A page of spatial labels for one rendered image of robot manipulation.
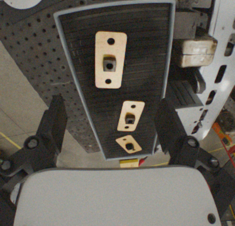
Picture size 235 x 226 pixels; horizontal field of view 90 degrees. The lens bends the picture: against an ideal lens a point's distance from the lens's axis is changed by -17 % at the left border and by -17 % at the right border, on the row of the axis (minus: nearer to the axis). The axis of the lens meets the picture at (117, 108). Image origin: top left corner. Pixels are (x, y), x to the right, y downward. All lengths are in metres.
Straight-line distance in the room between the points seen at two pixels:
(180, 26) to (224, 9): 0.19
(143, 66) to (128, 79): 0.03
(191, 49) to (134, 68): 0.16
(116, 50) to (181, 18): 0.13
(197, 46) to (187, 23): 0.07
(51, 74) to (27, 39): 0.21
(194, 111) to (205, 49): 0.16
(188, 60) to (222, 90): 0.29
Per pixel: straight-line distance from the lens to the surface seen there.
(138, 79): 0.22
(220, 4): 0.43
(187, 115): 0.41
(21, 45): 0.78
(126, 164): 0.47
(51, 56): 0.74
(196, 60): 0.34
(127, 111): 0.26
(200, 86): 0.36
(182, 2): 0.29
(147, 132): 0.32
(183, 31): 0.28
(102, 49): 0.19
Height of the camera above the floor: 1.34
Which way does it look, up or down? 45 degrees down
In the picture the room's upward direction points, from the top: 175 degrees clockwise
